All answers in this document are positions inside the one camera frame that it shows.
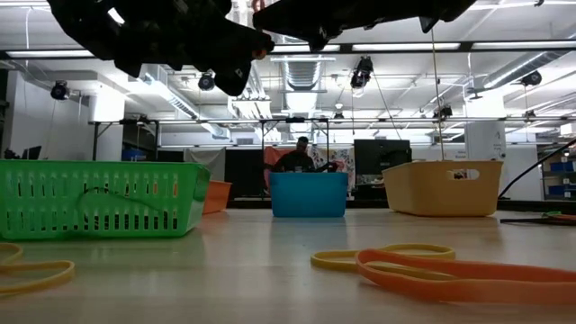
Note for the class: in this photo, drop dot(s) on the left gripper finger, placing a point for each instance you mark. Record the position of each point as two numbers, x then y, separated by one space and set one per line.
249 42
234 78

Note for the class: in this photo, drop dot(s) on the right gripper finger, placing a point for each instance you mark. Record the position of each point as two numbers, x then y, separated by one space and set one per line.
288 26
290 10

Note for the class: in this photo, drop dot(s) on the yellow plastic bin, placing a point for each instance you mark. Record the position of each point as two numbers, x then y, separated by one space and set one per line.
441 195

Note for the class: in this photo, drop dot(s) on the green slotted plastic basket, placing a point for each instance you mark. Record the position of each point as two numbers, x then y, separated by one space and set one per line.
90 220

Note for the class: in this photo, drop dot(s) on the yellow rubber band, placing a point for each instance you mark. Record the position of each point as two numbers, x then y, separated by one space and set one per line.
333 261
68 270

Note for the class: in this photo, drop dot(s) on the large orange rubber band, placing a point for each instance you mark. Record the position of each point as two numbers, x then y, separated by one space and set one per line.
450 290

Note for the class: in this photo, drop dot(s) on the green rubber band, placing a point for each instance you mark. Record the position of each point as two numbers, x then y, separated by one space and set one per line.
552 213

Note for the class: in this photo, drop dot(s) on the grey cloth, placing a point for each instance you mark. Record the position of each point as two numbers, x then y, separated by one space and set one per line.
202 155

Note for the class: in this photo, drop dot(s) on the red cloth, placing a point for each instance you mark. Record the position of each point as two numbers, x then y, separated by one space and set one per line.
272 157

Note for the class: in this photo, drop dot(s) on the person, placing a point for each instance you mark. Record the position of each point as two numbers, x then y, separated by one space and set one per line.
297 159

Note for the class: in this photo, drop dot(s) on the orange plastic basket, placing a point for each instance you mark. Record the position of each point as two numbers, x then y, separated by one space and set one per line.
218 198

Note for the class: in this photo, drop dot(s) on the blue crate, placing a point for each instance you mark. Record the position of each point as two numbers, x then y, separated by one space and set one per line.
133 155

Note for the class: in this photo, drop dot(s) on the floral cloth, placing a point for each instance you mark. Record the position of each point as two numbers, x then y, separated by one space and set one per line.
346 155

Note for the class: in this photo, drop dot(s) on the blue plastic bin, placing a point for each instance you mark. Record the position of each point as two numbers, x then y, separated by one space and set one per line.
308 195

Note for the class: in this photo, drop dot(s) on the black monitor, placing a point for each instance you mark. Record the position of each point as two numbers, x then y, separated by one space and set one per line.
387 155

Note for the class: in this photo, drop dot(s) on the thin metal vertical rod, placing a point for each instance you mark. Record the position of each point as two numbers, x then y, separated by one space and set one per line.
441 135

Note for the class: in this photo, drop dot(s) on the small dark monitor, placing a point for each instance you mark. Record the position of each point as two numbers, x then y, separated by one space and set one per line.
33 153

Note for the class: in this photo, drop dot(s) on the storage shelf with blue bins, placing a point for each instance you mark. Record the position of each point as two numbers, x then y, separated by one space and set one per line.
562 180

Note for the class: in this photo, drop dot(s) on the black ceiling camera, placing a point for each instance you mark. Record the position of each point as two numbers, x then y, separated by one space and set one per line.
532 78
59 90
360 76
205 82
443 111

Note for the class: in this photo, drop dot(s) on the silver ventilation duct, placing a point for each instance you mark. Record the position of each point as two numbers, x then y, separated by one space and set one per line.
303 76

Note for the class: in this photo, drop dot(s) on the black metal gantry frame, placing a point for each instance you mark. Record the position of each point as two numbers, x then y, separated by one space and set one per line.
95 141

